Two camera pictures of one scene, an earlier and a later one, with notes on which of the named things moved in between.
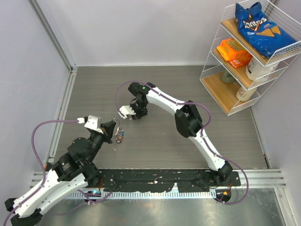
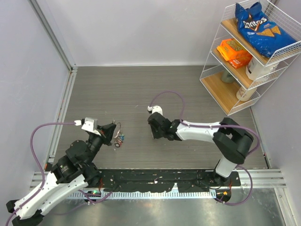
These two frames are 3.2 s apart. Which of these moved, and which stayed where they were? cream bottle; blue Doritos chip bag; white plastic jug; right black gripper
Moved: right black gripper
Stayed: blue Doritos chip bag; white plastic jug; cream bottle
